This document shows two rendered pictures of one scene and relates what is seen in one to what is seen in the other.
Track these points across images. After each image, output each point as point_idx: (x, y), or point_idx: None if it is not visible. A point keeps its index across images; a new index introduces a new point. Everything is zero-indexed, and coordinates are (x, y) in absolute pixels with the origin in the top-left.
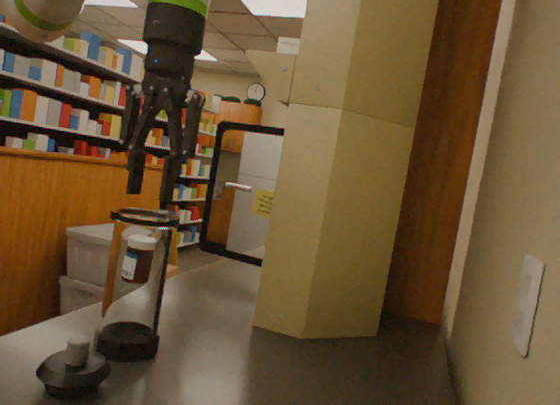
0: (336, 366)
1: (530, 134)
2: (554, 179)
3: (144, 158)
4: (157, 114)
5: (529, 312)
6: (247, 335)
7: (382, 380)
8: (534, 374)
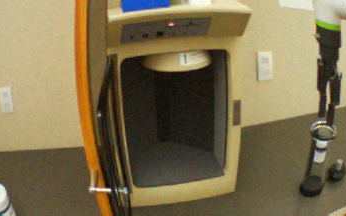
0: (241, 156)
1: None
2: (262, 28)
3: (328, 106)
4: (328, 80)
5: (272, 67)
6: (250, 184)
7: None
8: (278, 80)
